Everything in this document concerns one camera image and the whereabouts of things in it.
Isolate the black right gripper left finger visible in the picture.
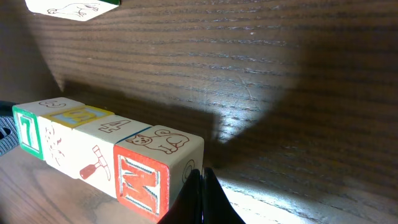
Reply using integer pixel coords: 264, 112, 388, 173
158, 169, 202, 224

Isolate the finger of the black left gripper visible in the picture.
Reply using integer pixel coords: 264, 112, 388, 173
0, 101, 19, 156

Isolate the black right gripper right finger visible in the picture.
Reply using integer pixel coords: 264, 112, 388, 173
201, 167, 245, 224

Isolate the green number 7 block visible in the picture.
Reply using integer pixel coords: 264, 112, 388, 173
12, 97, 84, 160

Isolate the red letter M block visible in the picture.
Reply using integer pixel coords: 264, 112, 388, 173
114, 125, 205, 222

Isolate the white hammer block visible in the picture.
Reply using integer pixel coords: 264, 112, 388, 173
73, 115, 151, 198

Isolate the white block with drawing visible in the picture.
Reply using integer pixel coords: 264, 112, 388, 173
25, 0, 121, 21

